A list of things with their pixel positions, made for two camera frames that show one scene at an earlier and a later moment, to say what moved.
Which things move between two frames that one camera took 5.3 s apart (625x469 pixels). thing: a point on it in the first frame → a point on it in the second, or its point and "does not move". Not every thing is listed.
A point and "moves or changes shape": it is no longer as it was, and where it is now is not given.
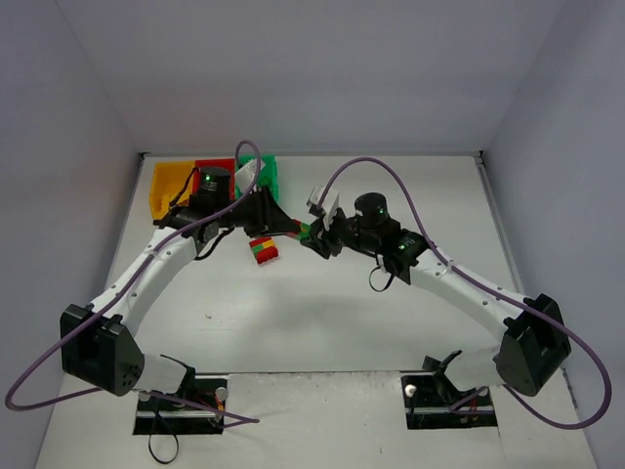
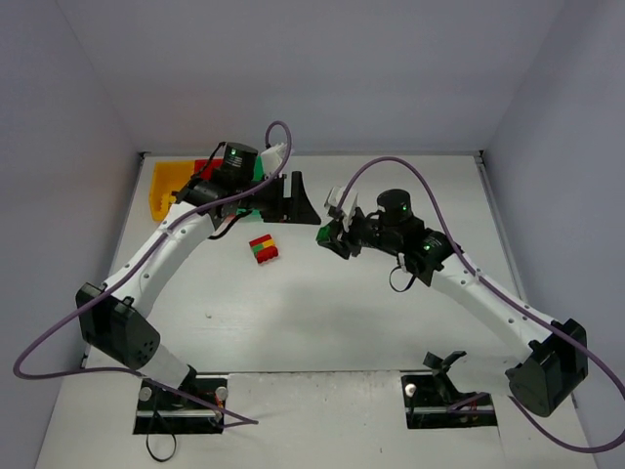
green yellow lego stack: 305,233 moves or changes shape
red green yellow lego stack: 264,249 does not move
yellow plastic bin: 168,180 does not move
